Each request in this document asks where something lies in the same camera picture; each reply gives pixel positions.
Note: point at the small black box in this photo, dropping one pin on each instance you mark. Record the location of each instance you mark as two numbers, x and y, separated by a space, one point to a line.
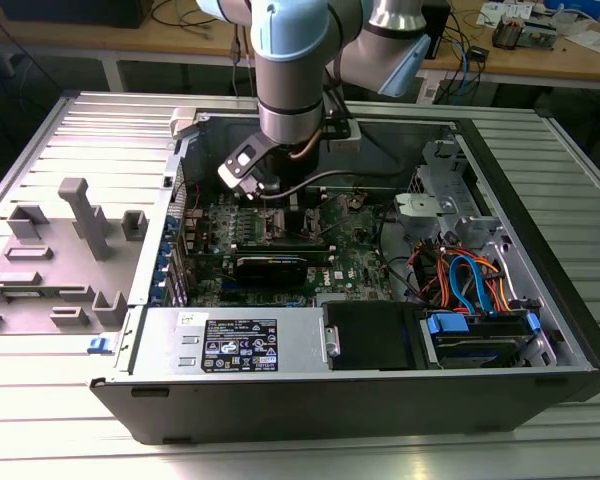
479 53

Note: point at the printed paper leaflet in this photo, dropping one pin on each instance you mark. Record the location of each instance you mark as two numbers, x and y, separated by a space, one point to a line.
490 12

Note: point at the white paper sheets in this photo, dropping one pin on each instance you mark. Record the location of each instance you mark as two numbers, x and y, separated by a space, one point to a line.
592 40

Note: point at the black-faced white wrist camera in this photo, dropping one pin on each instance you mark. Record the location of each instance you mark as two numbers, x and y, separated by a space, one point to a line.
242 162

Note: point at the metal CPU socket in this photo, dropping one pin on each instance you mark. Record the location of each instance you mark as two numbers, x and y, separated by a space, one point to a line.
276 227

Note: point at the small white wrist camera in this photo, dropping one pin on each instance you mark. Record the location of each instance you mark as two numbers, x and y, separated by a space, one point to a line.
347 140

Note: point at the black open PC case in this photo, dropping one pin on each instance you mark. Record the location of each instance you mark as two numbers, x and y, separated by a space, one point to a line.
330 410

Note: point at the black computer tower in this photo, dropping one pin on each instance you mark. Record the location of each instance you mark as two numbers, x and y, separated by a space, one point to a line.
437 35

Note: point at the round coin battery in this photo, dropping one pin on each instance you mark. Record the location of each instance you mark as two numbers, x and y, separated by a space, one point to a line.
355 202

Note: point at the hard disk in blue carrier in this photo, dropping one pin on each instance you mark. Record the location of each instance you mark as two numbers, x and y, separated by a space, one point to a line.
480 345

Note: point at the wooden desk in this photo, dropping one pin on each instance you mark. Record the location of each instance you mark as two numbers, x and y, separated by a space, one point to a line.
130 40
530 62

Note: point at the silver metal drive cage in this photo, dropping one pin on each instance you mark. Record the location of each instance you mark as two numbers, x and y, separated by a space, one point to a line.
430 210

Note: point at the blue card retainer strip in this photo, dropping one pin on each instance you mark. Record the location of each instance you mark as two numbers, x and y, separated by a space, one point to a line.
165 250

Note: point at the green motherboard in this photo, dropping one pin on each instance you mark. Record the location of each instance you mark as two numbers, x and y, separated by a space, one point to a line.
350 240

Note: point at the copper coil transformer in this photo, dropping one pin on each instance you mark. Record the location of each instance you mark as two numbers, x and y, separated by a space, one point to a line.
507 32

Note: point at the grey parts rack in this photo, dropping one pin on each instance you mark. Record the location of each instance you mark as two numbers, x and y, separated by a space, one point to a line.
55 280

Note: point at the white label sheet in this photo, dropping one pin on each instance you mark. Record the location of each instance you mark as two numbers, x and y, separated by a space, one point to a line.
430 90

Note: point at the blue plastic clip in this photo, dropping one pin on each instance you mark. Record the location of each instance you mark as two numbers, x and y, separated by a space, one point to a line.
99 346

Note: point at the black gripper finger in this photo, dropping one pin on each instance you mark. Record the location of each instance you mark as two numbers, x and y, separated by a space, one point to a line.
296 222

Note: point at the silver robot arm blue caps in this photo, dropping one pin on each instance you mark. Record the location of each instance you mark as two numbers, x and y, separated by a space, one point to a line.
290 75

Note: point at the black graphics card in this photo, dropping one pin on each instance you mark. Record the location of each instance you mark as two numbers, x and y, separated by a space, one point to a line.
270 272

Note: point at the silver power supply with label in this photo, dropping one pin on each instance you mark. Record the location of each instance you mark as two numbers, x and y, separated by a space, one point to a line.
170 330

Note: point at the black box on desk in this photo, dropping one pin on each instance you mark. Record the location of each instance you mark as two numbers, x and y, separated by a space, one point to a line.
80 12

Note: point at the grey electronic device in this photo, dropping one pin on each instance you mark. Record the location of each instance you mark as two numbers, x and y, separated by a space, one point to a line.
540 35

